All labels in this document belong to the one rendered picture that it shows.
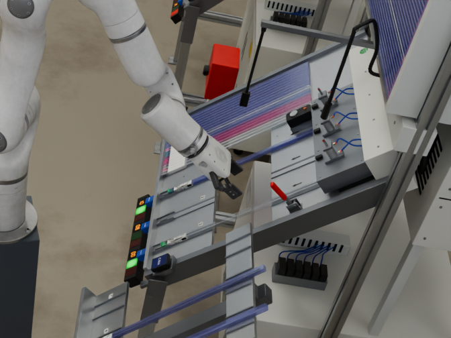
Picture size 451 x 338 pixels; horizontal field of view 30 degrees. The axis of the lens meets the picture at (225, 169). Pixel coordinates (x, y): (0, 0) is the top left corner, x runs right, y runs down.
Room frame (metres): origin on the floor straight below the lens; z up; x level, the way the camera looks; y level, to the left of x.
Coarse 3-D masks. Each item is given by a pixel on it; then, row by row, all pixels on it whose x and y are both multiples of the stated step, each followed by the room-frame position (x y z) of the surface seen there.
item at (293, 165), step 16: (352, 48) 2.21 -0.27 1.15; (320, 64) 2.19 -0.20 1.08; (336, 64) 2.16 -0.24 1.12; (320, 80) 2.11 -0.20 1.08; (288, 128) 1.94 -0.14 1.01; (272, 144) 1.89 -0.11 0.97; (304, 144) 1.84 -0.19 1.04; (272, 160) 1.82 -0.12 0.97; (288, 160) 1.80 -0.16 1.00; (304, 160) 1.77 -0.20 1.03; (272, 176) 1.75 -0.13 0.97; (288, 176) 1.73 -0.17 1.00; (304, 176) 1.71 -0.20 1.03; (272, 192) 1.69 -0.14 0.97; (304, 192) 1.64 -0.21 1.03; (320, 192) 1.63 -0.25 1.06; (336, 192) 1.61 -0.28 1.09; (272, 208) 1.63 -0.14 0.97; (304, 208) 1.59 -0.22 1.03
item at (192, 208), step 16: (176, 176) 1.90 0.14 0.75; (192, 176) 1.87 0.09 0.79; (176, 192) 1.82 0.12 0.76; (192, 192) 1.80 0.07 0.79; (208, 192) 1.78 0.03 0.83; (160, 208) 1.78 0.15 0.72; (176, 208) 1.76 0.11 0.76; (192, 208) 1.73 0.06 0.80; (208, 208) 1.71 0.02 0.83; (160, 224) 1.71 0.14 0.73; (176, 224) 1.69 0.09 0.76; (192, 224) 1.67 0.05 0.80; (160, 240) 1.64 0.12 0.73; (192, 240) 1.60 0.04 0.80; (208, 240) 1.58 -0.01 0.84; (176, 256) 1.56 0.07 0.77
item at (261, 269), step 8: (248, 272) 1.29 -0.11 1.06; (256, 272) 1.29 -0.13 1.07; (232, 280) 1.28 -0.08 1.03; (240, 280) 1.28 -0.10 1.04; (216, 288) 1.28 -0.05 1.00; (224, 288) 1.28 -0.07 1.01; (192, 296) 1.28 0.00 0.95; (200, 296) 1.27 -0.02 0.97; (208, 296) 1.27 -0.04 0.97; (176, 304) 1.27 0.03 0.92; (184, 304) 1.26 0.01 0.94; (160, 312) 1.26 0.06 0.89; (168, 312) 1.26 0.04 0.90; (144, 320) 1.25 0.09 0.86; (152, 320) 1.25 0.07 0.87; (128, 328) 1.25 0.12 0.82; (136, 328) 1.24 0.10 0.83; (112, 336) 1.24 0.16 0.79; (120, 336) 1.24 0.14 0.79
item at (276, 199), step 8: (312, 184) 1.65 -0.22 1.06; (288, 192) 1.65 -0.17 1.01; (296, 192) 1.65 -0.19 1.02; (272, 200) 1.64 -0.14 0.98; (280, 200) 1.64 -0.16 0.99; (248, 208) 1.64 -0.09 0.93; (256, 208) 1.63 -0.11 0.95; (232, 216) 1.63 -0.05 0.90; (240, 216) 1.63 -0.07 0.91; (208, 224) 1.63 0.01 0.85; (216, 224) 1.62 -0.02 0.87; (192, 232) 1.62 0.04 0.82; (200, 232) 1.62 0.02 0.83
